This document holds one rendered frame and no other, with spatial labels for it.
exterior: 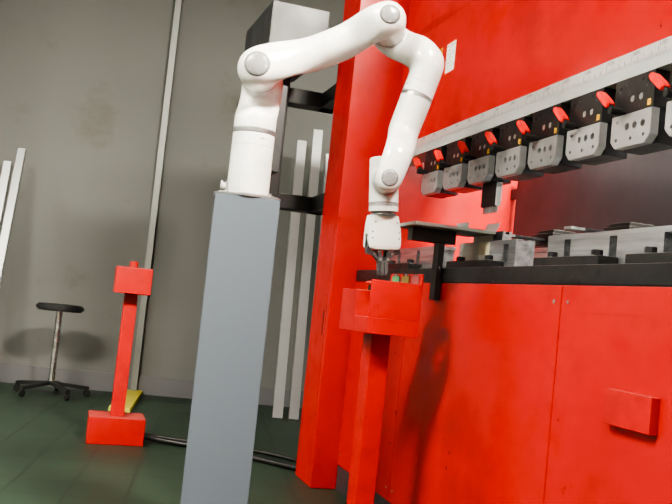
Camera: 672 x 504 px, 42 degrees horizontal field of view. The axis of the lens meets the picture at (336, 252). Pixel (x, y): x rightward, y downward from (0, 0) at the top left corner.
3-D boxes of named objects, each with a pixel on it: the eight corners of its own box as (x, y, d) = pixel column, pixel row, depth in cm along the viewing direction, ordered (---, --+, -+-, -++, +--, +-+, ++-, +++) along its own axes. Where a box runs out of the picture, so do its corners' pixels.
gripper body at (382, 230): (393, 212, 253) (392, 251, 253) (361, 210, 249) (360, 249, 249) (405, 210, 246) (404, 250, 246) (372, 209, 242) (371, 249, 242)
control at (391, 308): (338, 328, 258) (344, 268, 259) (386, 332, 264) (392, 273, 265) (366, 333, 240) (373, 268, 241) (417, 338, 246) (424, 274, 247)
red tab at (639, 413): (602, 422, 176) (604, 387, 176) (610, 423, 176) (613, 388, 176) (648, 435, 161) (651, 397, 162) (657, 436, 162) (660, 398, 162)
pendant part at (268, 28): (225, 211, 402) (245, 31, 407) (277, 218, 410) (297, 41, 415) (250, 203, 354) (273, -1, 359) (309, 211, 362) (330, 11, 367)
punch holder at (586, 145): (564, 161, 226) (570, 98, 227) (593, 165, 228) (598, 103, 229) (597, 153, 211) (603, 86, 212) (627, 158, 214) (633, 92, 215)
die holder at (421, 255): (388, 273, 349) (391, 249, 350) (402, 274, 351) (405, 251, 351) (437, 272, 301) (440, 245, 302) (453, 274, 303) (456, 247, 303)
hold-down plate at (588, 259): (532, 268, 227) (533, 257, 227) (550, 271, 229) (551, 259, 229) (597, 267, 198) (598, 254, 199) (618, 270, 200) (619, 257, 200)
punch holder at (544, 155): (526, 170, 245) (531, 112, 246) (553, 174, 247) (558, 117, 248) (554, 163, 230) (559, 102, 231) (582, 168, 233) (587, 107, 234)
